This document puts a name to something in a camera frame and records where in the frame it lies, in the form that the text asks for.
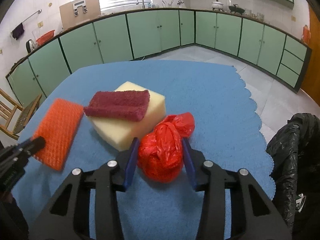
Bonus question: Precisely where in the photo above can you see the orange foam fruit net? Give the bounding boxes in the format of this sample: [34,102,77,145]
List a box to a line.
[33,98,84,171]

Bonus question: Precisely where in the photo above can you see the red plastic bag ball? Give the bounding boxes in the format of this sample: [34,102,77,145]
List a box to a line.
[137,112,195,183]

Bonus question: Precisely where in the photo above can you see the black trash bag bin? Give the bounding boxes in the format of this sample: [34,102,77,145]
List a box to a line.
[266,113,319,231]

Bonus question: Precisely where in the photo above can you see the green lower kitchen cabinets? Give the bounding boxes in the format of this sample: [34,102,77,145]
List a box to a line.
[6,9,311,105]

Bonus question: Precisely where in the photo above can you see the wooden chair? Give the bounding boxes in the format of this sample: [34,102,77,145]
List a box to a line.
[1,89,42,140]

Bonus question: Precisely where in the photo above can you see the blue table mat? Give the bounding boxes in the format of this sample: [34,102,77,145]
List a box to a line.
[20,60,276,239]

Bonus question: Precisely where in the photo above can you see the yellow sponge block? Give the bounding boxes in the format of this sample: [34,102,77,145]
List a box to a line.
[84,81,166,151]

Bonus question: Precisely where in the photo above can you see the steel electric kettle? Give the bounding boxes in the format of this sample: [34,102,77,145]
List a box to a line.
[25,40,36,54]

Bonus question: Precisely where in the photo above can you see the red plastic basin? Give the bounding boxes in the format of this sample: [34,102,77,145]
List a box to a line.
[36,30,55,46]

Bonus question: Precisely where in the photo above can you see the maroon scouring pad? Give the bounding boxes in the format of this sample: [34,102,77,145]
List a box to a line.
[84,89,150,122]

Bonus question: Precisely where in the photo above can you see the brown wooden door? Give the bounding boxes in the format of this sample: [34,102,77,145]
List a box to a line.
[301,6,320,105]

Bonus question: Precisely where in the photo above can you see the cardboard box on counter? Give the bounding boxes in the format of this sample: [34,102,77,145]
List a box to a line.
[59,0,101,30]

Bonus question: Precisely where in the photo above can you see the orange thermos flask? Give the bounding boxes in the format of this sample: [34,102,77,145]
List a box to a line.
[302,25,310,44]

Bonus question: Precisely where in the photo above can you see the black wok on stove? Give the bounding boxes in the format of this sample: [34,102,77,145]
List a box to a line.
[229,4,245,15]

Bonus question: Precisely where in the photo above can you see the white pot on stove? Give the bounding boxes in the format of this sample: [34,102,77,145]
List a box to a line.
[212,0,224,11]

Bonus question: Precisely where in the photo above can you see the dark cloth on rail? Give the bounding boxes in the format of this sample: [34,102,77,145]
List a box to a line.
[12,22,24,40]

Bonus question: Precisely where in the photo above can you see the wall towel rail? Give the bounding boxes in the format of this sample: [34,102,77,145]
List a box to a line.
[22,9,42,24]

